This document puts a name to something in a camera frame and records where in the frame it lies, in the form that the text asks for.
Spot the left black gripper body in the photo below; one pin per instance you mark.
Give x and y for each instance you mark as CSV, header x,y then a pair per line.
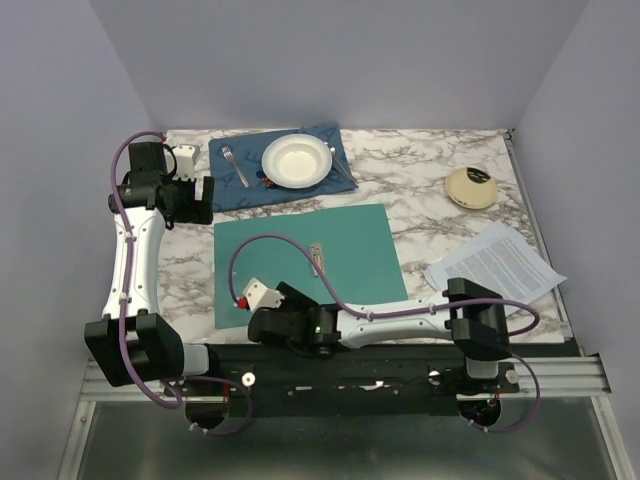
x,y
183,195

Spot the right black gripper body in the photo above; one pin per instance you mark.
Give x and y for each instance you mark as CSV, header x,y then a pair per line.
x,y
290,305

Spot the teal paper folder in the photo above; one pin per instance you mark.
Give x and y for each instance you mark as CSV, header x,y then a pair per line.
x,y
360,258

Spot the printed paper sheets stack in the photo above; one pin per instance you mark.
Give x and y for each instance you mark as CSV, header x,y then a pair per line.
x,y
500,259

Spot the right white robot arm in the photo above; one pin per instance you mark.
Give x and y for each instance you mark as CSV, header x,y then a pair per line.
x,y
465,313

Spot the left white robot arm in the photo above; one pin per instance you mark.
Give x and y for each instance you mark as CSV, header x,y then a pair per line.
x,y
131,336

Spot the metal folder clip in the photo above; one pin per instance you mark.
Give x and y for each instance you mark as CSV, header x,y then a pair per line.
x,y
316,253

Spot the blue cloth placemat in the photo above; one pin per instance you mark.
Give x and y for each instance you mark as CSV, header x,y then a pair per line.
x,y
230,194

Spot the silver fork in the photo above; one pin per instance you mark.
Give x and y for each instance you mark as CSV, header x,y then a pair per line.
x,y
228,155

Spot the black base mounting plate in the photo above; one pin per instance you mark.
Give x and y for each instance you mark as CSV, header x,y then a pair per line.
x,y
375,380

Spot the small red dark object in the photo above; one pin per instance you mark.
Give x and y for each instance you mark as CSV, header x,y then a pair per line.
x,y
265,180

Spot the white round bowl plate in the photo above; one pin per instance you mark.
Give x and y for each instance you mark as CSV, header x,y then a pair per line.
x,y
296,161

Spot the silver spoon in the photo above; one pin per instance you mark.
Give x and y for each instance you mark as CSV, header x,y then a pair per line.
x,y
340,165

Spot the beige small dish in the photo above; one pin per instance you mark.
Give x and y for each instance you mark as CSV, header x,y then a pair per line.
x,y
471,188

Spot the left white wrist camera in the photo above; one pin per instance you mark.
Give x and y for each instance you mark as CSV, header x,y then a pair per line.
x,y
186,156

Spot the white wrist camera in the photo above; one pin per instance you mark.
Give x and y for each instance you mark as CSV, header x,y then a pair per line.
x,y
257,295
186,156

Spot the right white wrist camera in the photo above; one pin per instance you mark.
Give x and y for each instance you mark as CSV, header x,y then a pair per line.
x,y
257,295

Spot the aluminium rail frame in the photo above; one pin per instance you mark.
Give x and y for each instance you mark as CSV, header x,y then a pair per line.
x,y
556,426

